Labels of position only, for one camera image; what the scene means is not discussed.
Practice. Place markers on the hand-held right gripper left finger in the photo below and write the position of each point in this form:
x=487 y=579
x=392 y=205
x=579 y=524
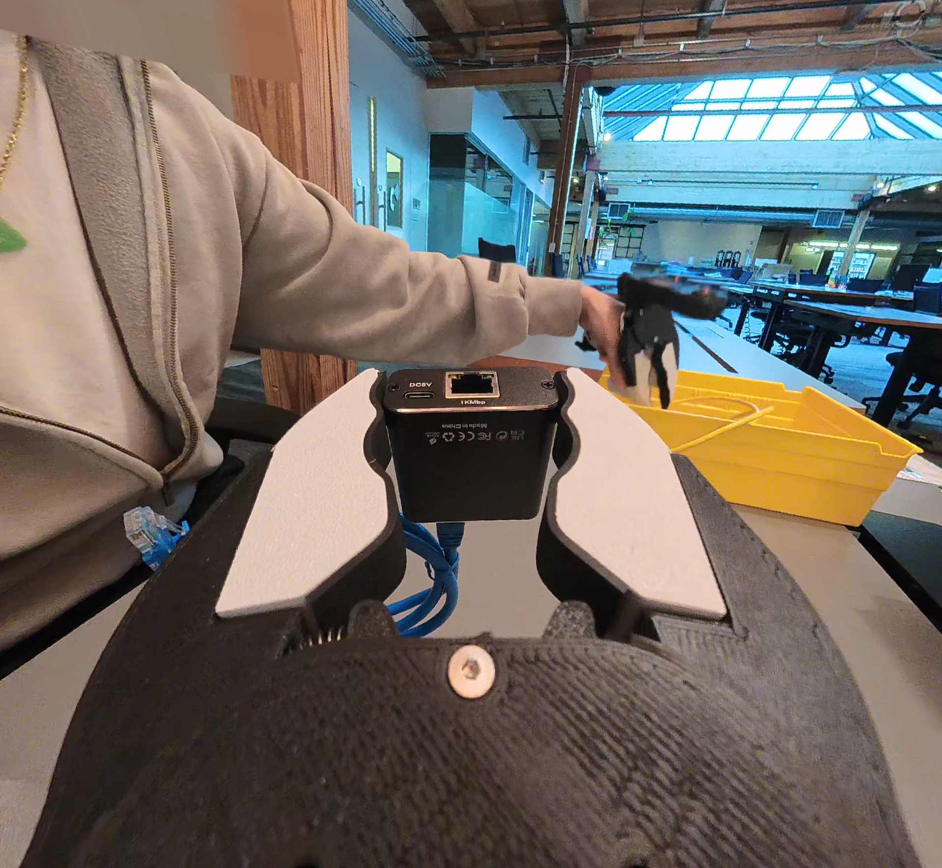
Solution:
x=309 y=515

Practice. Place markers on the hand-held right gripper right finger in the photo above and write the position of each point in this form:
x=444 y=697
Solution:
x=633 y=515

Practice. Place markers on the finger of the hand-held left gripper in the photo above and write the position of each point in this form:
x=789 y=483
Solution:
x=671 y=364
x=644 y=375

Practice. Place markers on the yellow plastic bin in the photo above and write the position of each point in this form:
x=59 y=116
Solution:
x=795 y=478

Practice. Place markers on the black ethernet splitter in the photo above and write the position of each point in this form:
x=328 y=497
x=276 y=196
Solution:
x=471 y=470

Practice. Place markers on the person's left forearm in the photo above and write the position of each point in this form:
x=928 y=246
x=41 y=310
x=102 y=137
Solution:
x=441 y=308

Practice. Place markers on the person's left hand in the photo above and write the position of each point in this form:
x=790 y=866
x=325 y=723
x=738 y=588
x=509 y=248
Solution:
x=603 y=331

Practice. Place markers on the white table with wood edge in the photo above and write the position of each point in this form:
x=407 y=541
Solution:
x=765 y=375

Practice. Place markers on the black desk chair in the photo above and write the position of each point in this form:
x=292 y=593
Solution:
x=235 y=426

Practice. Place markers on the group of wooden office desks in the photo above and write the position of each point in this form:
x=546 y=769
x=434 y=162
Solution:
x=868 y=316

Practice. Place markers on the group of black office chairs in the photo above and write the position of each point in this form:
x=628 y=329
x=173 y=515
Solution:
x=901 y=367

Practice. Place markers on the person's grey zip hoodie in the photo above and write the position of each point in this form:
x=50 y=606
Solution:
x=88 y=331

